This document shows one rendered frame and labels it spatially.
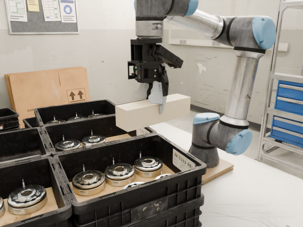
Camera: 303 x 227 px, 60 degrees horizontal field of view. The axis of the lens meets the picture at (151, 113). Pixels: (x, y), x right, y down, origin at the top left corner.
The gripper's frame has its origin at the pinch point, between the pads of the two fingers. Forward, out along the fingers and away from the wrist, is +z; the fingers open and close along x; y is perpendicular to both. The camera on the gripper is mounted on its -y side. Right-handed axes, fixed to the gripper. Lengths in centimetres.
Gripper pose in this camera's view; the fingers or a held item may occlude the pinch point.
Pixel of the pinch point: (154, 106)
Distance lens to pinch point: 78.6
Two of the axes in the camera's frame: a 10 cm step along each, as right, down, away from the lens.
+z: 0.0, 9.5, 3.1
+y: -7.9, 1.9, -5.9
